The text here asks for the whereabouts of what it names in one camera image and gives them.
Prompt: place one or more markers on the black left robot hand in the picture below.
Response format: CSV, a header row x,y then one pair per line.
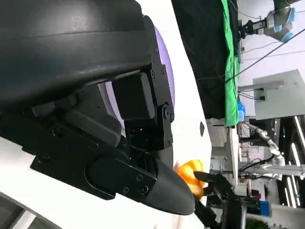
x,y
71,59

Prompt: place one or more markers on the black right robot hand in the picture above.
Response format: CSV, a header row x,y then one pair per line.
x,y
221,186

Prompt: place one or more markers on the orange and white bread roll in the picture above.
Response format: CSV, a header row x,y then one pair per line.
x,y
187,170

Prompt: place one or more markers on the small blue box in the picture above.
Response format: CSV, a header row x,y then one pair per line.
x,y
265,208

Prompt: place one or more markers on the lilac plate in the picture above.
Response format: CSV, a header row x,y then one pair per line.
x,y
166,55

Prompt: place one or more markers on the green cloth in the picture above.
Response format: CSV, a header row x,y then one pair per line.
x,y
231,90

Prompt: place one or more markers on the grey metal cabinet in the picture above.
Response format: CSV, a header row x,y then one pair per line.
x,y
278,95

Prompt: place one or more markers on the black cloth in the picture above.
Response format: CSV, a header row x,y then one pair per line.
x,y
205,52

